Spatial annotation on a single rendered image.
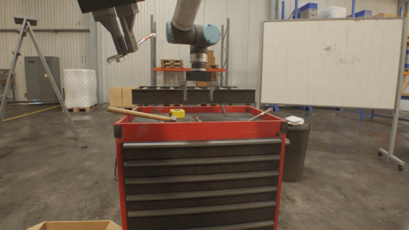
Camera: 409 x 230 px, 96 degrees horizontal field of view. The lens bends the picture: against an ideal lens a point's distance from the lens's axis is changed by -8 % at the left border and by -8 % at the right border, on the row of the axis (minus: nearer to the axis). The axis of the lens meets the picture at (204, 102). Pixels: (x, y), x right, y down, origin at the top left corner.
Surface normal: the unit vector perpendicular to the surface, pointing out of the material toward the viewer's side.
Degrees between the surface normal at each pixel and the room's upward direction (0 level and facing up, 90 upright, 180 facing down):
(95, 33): 90
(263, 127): 90
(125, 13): 113
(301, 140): 94
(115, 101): 90
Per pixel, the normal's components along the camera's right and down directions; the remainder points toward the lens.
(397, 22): -0.29, 0.11
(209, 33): 0.45, 0.09
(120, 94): 0.13, 0.13
